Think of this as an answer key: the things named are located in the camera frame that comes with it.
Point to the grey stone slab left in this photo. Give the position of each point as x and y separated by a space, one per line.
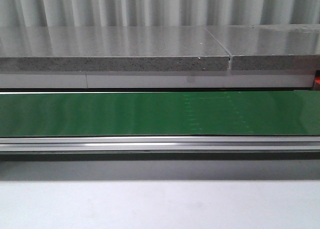
110 49

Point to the grey stone slab right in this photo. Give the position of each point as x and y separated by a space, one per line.
270 47

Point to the red plastic tray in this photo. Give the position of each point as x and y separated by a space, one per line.
316 83

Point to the green conveyor belt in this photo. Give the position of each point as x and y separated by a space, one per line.
259 113

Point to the white corrugated curtain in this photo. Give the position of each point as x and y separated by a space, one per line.
157 12

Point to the grey stone slab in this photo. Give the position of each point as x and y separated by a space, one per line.
270 47
110 49

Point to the silver conveyor frame rail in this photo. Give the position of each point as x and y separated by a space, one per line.
159 144

